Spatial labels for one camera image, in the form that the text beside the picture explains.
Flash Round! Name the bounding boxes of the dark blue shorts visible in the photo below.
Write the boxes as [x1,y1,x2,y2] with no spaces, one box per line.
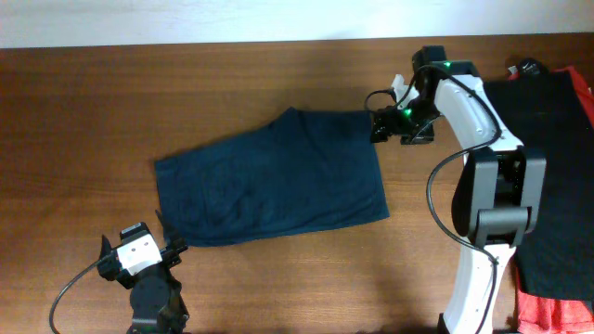
[154,108,390,247]

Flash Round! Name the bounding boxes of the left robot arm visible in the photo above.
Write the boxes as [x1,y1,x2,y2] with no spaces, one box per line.
[97,212,189,334]

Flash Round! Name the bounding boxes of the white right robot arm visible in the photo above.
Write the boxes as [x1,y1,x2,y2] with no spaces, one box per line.
[370,45,547,333]

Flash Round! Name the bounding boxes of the black garment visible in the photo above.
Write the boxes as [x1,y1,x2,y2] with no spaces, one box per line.
[484,67,593,301]

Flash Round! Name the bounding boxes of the red garment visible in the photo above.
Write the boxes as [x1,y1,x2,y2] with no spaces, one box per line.
[506,64,594,334]

